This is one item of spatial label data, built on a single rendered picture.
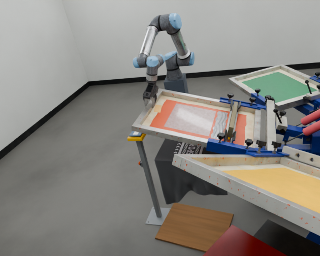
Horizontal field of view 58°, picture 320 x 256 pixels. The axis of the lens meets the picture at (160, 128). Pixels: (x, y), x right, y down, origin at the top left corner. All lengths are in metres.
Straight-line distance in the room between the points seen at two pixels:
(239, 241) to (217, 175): 0.47
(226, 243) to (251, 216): 1.61
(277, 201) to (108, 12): 5.77
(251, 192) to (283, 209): 0.09
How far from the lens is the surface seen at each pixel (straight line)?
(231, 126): 1.82
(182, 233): 2.77
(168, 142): 2.20
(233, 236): 1.30
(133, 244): 2.83
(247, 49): 5.78
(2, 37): 5.41
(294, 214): 0.78
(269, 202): 0.80
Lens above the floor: 2.11
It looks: 29 degrees down
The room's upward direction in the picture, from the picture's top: 13 degrees counter-clockwise
